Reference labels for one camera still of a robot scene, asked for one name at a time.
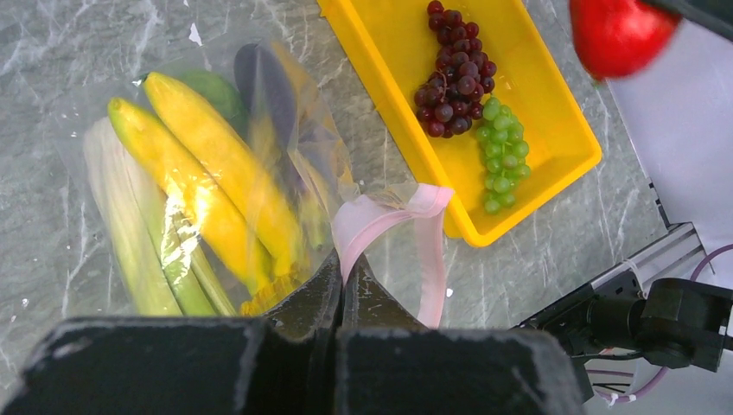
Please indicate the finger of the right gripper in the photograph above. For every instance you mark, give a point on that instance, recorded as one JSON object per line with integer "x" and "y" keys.
{"x": 714, "y": 15}

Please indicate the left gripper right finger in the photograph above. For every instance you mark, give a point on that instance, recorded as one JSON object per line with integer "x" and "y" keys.
{"x": 386, "y": 362}

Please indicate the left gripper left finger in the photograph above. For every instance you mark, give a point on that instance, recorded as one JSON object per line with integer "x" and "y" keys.
{"x": 277, "y": 363}

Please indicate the red mango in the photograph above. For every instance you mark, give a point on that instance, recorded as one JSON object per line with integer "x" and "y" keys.
{"x": 615, "y": 38}

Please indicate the celery stalk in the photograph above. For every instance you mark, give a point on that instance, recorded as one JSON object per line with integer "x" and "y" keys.
{"x": 158, "y": 251}

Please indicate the clear zip top bag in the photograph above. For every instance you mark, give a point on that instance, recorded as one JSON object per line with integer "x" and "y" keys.
{"x": 335, "y": 216}

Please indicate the yellow banana bunch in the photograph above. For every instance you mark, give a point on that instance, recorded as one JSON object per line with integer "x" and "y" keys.
{"x": 202, "y": 164}

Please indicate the green bumpy citrus fruit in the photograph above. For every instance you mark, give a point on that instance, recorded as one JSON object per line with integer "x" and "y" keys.
{"x": 220, "y": 94}

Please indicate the dark purple eggplant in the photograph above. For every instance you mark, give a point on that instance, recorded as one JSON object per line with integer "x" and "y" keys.
{"x": 268, "y": 97}

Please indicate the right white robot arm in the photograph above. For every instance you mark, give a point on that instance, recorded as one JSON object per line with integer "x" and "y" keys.
{"x": 677, "y": 323}

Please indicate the green grape bunch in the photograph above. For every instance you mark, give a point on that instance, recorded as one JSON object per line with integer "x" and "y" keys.
{"x": 501, "y": 137}

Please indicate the purple grape bunch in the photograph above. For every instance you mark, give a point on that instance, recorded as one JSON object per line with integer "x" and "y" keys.
{"x": 451, "y": 99}

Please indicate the yellow plastic tray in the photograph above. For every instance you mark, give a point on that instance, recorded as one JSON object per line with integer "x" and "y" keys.
{"x": 393, "y": 51}

